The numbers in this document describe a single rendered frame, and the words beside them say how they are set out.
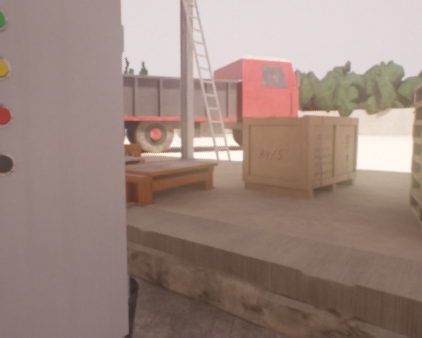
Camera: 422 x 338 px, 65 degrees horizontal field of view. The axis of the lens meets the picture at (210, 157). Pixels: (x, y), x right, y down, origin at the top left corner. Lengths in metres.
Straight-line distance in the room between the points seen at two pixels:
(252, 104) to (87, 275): 9.50
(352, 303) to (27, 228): 1.43
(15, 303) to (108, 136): 0.26
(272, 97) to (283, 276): 8.81
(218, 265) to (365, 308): 0.77
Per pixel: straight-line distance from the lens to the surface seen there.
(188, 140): 7.04
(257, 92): 10.06
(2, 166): 0.48
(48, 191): 0.51
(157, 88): 9.01
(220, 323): 1.93
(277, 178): 3.43
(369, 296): 1.66
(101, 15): 0.58
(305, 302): 1.77
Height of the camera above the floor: 1.02
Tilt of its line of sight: 5 degrees down
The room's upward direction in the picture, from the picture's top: straight up
